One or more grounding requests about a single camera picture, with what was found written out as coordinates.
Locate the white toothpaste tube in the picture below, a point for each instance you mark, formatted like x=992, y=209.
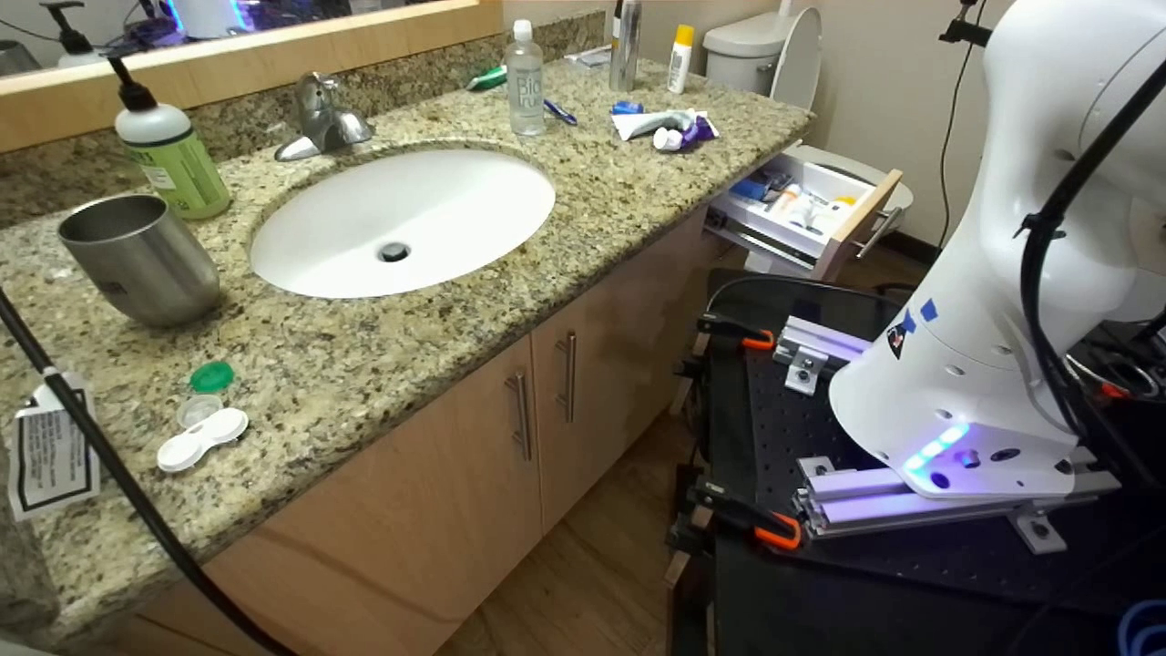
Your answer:
x=636, y=125

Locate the purple toothpaste tube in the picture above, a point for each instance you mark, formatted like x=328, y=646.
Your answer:
x=684, y=137

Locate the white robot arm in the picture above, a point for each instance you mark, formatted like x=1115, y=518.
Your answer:
x=965, y=396

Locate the blue razor on counter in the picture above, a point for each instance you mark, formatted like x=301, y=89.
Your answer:
x=557, y=116

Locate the grey metal cup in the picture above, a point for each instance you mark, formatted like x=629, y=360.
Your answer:
x=143, y=260

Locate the white sink basin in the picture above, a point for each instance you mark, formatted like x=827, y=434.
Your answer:
x=403, y=224

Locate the open white drawer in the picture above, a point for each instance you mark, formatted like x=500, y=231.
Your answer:
x=810, y=213

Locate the clear plastic bottle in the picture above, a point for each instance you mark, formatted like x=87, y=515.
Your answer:
x=526, y=82

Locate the wooden vanity cabinet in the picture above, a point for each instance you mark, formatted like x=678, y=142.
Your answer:
x=409, y=455

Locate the white bottle yellow cap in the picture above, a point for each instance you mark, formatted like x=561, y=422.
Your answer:
x=678, y=60

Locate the chrome faucet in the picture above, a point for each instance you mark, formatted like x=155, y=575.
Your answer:
x=321, y=122

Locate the white toilet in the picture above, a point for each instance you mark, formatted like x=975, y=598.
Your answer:
x=772, y=52

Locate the green round cap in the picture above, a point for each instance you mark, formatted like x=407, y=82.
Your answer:
x=216, y=378

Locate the white contact lens case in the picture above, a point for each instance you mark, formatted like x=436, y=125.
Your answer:
x=193, y=442

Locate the green soap dispenser bottle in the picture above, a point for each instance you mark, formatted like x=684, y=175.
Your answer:
x=167, y=150

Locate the white paper tag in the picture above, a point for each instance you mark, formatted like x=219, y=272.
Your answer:
x=51, y=459

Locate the wood framed mirror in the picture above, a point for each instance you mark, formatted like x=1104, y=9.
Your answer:
x=61, y=102

